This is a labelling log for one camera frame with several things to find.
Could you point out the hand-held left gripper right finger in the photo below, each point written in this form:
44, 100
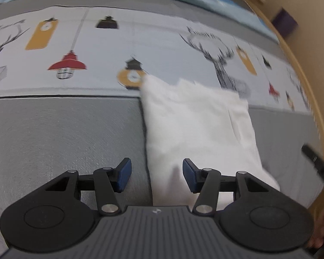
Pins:
190, 175

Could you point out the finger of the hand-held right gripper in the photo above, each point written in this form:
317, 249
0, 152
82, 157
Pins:
320, 164

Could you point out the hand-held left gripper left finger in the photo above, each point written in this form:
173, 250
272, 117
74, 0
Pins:
123, 175

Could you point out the white t-shirt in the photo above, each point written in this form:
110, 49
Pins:
197, 129

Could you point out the grey printed bed sheet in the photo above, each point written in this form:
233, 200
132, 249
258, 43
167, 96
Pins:
56, 129

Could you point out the purple bag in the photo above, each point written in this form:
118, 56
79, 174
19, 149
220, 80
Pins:
284, 21

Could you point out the wooden bed frame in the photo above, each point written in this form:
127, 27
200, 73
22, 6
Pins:
303, 70

